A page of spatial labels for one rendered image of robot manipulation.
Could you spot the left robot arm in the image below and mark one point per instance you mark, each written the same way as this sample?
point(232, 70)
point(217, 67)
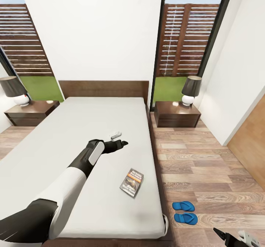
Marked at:
point(47, 214)

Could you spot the sandal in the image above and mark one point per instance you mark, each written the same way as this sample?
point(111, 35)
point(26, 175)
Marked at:
point(185, 205)
point(188, 218)

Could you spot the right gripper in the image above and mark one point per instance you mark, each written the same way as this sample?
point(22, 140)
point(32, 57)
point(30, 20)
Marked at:
point(230, 240)

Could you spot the sliding door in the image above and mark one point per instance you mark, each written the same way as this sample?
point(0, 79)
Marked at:
point(248, 143)

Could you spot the hardback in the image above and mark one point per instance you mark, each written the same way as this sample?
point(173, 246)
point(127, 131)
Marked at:
point(131, 182)

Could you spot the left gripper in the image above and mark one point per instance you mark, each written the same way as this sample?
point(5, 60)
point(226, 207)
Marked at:
point(117, 145)

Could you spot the bed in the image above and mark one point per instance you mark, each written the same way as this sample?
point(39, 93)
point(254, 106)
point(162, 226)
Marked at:
point(103, 215)

